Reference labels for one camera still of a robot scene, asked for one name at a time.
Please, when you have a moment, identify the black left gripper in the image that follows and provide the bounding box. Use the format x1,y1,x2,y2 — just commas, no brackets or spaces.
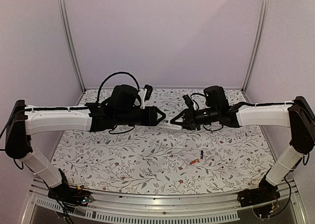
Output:
116,106,166,127

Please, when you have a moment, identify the white remote control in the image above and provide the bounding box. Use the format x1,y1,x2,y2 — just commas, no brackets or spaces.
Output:
159,119,183,130

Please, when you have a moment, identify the orange battery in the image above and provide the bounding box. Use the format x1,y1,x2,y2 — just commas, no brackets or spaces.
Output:
189,159,200,165

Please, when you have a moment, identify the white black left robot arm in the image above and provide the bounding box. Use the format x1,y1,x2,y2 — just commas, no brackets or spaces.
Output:
1,85,166,201

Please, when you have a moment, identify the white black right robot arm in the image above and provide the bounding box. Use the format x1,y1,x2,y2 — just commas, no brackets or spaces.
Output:
170,86,315,202

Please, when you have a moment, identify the black battery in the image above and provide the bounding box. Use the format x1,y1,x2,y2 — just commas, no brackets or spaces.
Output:
200,150,204,160

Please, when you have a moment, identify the floral patterned table mat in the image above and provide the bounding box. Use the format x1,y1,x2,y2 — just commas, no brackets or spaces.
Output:
45,87,280,194

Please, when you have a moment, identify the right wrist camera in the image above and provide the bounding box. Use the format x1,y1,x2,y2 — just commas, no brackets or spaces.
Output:
183,95,199,111

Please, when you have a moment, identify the aluminium front rail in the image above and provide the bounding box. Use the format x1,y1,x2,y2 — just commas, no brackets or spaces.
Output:
21,178,308,224

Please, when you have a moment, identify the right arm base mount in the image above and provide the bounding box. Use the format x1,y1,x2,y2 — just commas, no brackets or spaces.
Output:
237,175,280,219

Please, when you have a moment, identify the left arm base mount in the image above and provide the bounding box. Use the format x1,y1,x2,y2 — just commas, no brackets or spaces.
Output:
48,169,94,206

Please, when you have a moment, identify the right metal frame post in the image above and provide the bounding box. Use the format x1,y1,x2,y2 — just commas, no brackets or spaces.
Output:
242,0,269,94

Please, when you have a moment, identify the metal frame post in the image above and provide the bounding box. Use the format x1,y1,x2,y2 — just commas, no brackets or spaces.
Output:
58,0,86,93
242,0,269,94

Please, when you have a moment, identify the left metal frame post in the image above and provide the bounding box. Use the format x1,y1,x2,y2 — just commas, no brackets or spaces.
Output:
58,0,86,93

